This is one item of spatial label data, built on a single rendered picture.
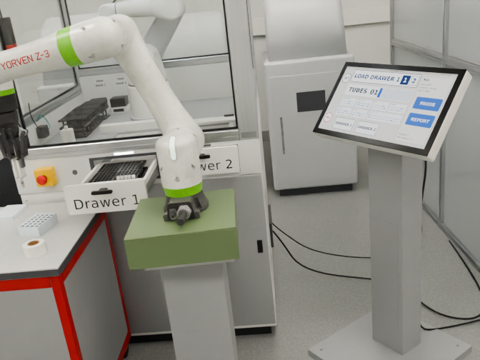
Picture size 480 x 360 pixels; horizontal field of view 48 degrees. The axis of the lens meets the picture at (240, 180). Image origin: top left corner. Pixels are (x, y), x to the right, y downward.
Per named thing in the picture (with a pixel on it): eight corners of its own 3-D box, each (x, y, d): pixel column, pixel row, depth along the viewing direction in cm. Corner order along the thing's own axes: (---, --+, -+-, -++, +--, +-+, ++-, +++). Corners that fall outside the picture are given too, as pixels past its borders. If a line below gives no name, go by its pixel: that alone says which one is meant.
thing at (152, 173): (144, 203, 191) (141, 186, 189) (73, 208, 193) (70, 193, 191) (163, 166, 229) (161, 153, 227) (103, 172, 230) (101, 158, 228)
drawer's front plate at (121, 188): (148, 208, 190) (143, 179, 186) (68, 215, 192) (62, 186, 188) (149, 206, 192) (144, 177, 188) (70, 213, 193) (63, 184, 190)
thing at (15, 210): (13, 220, 209) (11, 216, 208) (-8, 221, 210) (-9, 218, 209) (28, 207, 220) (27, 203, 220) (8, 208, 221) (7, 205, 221)
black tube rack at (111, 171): (138, 194, 199) (135, 178, 197) (91, 198, 200) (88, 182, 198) (148, 174, 220) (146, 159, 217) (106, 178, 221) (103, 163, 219)
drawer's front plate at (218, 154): (240, 172, 216) (236, 146, 213) (168, 178, 218) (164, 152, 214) (240, 171, 218) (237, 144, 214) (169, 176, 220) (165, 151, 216)
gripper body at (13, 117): (-14, 114, 180) (-7, 141, 183) (8, 113, 178) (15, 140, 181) (1, 108, 186) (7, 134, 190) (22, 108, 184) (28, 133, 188)
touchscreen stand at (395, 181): (393, 413, 197) (390, 146, 162) (308, 355, 232) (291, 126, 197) (471, 351, 223) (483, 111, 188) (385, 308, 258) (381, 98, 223)
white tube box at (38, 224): (39, 236, 191) (37, 227, 190) (19, 236, 193) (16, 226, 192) (58, 221, 202) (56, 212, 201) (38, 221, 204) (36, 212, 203)
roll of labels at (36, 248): (27, 251, 181) (24, 240, 180) (48, 247, 182) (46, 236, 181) (23, 260, 175) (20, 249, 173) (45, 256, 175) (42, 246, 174)
